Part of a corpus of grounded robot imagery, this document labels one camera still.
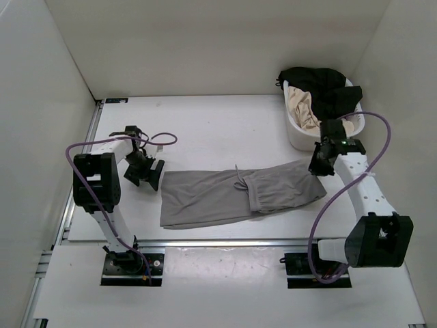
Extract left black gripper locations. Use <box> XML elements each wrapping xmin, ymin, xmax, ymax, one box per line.
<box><xmin>124</xmin><ymin>152</ymin><xmax>165</xmax><ymax>191</ymax></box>

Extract grey trousers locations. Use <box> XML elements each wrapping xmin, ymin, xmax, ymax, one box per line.
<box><xmin>160</xmin><ymin>159</ymin><xmax>327</xmax><ymax>230</ymax></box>

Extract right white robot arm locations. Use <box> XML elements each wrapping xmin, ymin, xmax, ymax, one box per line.
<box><xmin>307</xmin><ymin>139</ymin><xmax>414</xmax><ymax>273</ymax></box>

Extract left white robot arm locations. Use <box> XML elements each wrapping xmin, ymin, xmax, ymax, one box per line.
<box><xmin>66</xmin><ymin>126</ymin><xmax>167</xmax><ymax>277</ymax></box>

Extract white laundry basket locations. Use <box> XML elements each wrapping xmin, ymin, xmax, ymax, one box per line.
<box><xmin>283</xmin><ymin>80</ymin><xmax>365</xmax><ymax>151</ymax></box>

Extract black garment in basket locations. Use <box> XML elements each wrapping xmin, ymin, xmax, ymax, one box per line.
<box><xmin>277</xmin><ymin>67</ymin><xmax>363</xmax><ymax>121</ymax></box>

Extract beige garment in basket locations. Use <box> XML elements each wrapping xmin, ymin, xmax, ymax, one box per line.
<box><xmin>287</xmin><ymin>86</ymin><xmax>363</xmax><ymax>135</ymax></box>

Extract dark label sticker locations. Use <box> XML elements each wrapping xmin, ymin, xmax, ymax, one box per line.
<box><xmin>104</xmin><ymin>98</ymin><xmax>128</xmax><ymax>104</ymax></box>

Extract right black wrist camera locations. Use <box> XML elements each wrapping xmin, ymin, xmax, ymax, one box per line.
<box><xmin>320</xmin><ymin>119</ymin><xmax>347</xmax><ymax>140</ymax></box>

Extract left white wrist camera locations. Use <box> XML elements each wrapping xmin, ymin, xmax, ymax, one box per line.
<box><xmin>145</xmin><ymin>145</ymin><xmax>163</xmax><ymax>159</ymax></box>

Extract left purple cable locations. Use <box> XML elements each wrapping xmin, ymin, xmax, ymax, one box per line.
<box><xmin>65</xmin><ymin>132</ymin><xmax>178</xmax><ymax>284</ymax></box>

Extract purple cable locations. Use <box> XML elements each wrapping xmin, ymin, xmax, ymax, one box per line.
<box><xmin>65</xmin><ymin>132</ymin><xmax>178</xmax><ymax>284</ymax></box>
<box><xmin>307</xmin><ymin>111</ymin><xmax>393</xmax><ymax>284</ymax></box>

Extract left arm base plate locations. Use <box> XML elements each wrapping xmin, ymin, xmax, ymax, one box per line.
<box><xmin>100</xmin><ymin>251</ymin><xmax>165</xmax><ymax>287</ymax></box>

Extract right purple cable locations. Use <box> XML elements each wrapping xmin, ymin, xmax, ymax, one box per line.
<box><xmin>307</xmin><ymin>111</ymin><xmax>393</xmax><ymax>284</ymax></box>

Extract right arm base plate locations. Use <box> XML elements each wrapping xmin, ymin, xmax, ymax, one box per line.
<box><xmin>279</xmin><ymin>253</ymin><xmax>352</xmax><ymax>290</ymax></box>

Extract aluminium table frame rail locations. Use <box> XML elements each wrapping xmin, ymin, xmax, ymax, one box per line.
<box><xmin>33</xmin><ymin>95</ymin><xmax>425</xmax><ymax>327</ymax></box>

